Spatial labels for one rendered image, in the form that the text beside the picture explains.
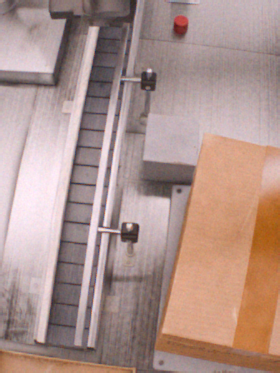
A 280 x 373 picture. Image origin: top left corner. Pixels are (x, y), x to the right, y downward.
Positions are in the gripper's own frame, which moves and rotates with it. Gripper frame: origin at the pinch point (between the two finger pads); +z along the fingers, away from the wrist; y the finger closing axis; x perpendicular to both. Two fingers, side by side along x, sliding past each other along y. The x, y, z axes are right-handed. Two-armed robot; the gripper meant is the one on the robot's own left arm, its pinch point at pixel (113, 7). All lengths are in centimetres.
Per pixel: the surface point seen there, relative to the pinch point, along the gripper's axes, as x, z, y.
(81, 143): 27.5, -14.7, 2.2
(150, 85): 14.8, -15.4, -9.9
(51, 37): 7.8, 1.4, 13.4
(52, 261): 45, -33, 3
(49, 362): 63, -38, 3
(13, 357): 63, -38, 9
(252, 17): -1.8, 15.0, -32.3
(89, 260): 42, -37, -3
